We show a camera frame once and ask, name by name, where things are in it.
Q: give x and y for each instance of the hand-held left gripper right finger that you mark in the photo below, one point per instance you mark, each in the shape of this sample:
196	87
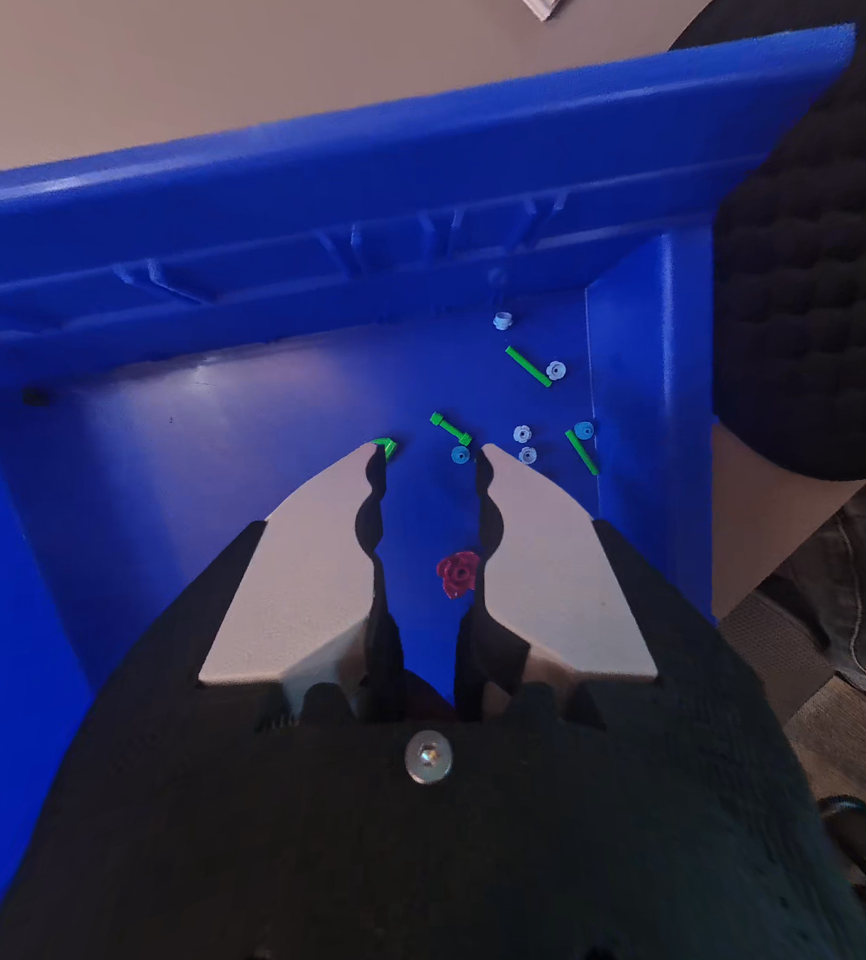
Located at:
553	592

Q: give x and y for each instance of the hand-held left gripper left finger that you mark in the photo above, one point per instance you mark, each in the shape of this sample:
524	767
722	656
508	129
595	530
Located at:
305	585

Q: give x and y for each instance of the red flower lego piece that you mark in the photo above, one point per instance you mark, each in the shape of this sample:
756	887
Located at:
459	574

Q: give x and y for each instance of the curved green lego piece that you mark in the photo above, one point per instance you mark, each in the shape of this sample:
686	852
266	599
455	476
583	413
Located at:
388	446

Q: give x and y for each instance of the blue plastic bin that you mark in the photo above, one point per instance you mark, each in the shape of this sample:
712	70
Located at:
177	450

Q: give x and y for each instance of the lego instruction booklet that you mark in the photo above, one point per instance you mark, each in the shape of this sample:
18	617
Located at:
545	7

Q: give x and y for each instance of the black foam pad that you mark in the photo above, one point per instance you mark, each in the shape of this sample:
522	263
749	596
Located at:
815	262

